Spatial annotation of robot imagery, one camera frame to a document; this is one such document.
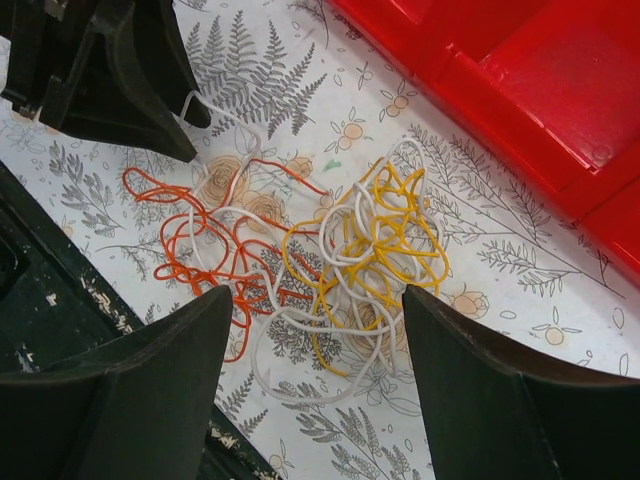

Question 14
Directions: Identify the floral patterned mat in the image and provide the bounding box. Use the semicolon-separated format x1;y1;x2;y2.
1;1;639;479

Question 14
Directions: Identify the orange cable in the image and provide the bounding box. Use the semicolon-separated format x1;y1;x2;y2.
121;158;331;362

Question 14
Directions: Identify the yellow cable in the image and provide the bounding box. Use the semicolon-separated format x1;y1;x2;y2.
281;158;450;378

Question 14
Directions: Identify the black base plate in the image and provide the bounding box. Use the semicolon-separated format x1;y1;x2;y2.
1;170;275;479

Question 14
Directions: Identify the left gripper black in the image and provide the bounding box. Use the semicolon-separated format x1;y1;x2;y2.
1;0;211;162

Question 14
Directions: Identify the red three-compartment bin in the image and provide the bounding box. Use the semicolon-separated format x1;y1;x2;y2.
336;0;639;278

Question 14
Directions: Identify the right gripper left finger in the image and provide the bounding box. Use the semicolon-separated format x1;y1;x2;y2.
1;287;232;479

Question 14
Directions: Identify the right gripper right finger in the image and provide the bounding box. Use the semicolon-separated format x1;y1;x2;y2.
403;286;639;479

